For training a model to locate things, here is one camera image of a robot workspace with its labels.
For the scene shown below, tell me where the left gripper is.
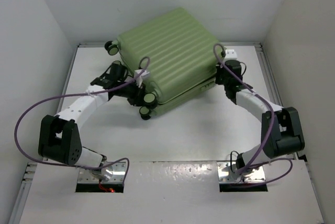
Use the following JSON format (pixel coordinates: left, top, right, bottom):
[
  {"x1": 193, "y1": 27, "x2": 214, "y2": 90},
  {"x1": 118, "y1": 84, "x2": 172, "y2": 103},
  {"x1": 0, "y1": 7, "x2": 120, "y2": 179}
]
[{"x1": 117, "y1": 79, "x2": 150, "y2": 106}]

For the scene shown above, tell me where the light green suitcase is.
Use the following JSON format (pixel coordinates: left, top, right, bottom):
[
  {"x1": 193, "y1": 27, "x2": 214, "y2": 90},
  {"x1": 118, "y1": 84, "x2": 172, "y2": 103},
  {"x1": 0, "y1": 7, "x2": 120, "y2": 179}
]
[{"x1": 104, "y1": 7, "x2": 218, "y2": 120}]

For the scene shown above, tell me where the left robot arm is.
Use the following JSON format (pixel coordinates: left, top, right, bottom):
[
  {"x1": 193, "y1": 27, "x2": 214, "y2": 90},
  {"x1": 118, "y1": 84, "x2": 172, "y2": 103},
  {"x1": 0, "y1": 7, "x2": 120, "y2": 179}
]
[{"x1": 38, "y1": 61, "x2": 150, "y2": 170}]

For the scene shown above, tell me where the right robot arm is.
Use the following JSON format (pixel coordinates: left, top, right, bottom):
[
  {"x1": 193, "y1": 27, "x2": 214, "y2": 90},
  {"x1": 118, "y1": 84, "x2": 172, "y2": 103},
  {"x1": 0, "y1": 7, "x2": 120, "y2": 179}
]
[{"x1": 215, "y1": 60, "x2": 305, "y2": 173}]

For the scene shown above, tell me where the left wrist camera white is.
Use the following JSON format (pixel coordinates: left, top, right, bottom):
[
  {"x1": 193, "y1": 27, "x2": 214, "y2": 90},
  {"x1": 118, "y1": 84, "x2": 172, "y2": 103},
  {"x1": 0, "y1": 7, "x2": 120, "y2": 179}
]
[{"x1": 134, "y1": 69, "x2": 150, "y2": 87}]

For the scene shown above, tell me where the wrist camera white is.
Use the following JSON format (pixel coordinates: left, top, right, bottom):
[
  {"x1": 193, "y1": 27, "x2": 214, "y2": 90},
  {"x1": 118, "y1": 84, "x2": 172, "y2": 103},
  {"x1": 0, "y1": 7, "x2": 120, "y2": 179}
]
[
  {"x1": 134, "y1": 69, "x2": 150, "y2": 87},
  {"x1": 224, "y1": 49, "x2": 238, "y2": 62}
]

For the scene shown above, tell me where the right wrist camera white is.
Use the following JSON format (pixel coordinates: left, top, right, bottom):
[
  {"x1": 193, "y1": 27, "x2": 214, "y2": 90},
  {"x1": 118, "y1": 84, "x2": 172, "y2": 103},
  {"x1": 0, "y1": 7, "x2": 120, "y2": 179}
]
[{"x1": 224, "y1": 49, "x2": 238, "y2": 62}]

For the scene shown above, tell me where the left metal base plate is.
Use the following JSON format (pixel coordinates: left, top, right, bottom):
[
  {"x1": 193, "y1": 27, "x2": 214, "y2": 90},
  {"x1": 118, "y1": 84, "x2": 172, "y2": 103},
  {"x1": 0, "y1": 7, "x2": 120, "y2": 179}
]
[{"x1": 77, "y1": 162, "x2": 127, "y2": 184}]

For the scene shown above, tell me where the metal base plate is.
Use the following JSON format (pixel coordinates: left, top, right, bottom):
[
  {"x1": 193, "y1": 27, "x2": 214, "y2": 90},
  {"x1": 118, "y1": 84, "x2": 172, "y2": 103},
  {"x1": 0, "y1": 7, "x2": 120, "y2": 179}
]
[
  {"x1": 217, "y1": 161, "x2": 266, "y2": 185},
  {"x1": 77, "y1": 162, "x2": 127, "y2": 184}
]

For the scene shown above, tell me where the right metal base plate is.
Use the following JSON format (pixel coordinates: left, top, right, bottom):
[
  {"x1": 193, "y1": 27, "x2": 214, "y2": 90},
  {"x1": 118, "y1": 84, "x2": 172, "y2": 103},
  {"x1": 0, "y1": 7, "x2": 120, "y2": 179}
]
[{"x1": 217, "y1": 161, "x2": 266, "y2": 185}]

